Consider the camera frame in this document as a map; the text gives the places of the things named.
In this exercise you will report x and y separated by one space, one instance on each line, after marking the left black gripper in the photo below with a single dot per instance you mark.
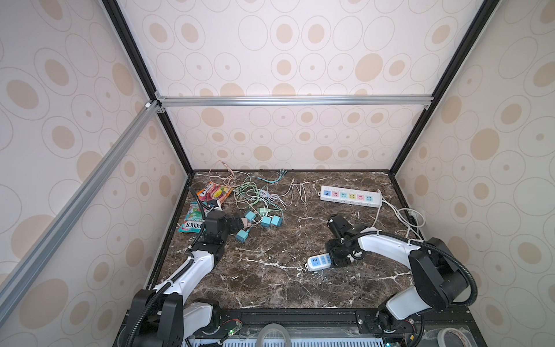
233 228

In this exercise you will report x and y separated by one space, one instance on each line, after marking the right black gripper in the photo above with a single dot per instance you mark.
334 262

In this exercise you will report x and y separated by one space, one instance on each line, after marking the teal charger with white cable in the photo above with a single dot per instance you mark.
250 216

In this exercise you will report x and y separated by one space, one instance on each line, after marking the short blue power strip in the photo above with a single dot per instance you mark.
319 262

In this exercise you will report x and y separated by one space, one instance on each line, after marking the long multicolour power strip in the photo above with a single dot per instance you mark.
351 196

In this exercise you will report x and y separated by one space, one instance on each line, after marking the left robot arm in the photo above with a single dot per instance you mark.
159 316

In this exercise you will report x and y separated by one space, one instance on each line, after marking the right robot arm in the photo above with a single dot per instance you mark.
440 280

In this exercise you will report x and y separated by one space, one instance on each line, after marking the pink charger cube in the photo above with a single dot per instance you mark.
246 223

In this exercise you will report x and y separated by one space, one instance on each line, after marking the teal charger cube front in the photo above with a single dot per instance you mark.
266 221

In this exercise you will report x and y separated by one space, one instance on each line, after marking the teal charger cube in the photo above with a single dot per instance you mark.
276 221
266 221

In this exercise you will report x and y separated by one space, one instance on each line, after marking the orange candy bag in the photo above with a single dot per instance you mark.
214 192

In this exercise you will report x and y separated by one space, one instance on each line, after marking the green Fox's candy bag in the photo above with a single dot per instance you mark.
193 219

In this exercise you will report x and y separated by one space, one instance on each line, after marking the tape roll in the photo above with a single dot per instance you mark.
452 337

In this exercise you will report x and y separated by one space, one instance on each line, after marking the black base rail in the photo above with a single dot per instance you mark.
330 327

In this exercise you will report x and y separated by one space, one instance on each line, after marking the silver aluminium rail back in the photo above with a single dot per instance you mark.
308 100

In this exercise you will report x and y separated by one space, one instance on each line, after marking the silver aluminium rail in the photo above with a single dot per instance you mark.
35 260
308 100

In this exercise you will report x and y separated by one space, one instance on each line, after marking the silver aluminium rail left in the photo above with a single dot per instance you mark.
35 260

